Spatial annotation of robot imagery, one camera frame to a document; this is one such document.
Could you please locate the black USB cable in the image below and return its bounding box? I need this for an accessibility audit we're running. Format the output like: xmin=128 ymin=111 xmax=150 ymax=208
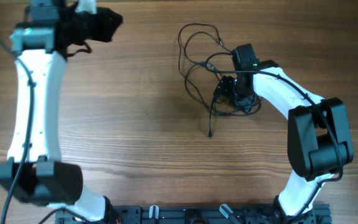
xmin=177 ymin=22 xmax=262 ymax=139
xmin=183 ymin=30 xmax=260 ymax=118

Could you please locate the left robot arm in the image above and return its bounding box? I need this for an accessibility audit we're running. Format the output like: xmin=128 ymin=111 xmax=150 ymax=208
xmin=0 ymin=0 xmax=123 ymax=223

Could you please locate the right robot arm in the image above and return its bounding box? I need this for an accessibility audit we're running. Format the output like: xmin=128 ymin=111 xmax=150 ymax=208
xmin=214 ymin=44 xmax=354 ymax=223

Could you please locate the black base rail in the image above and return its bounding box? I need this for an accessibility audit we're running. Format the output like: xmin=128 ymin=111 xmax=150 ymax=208
xmin=55 ymin=204 xmax=333 ymax=224

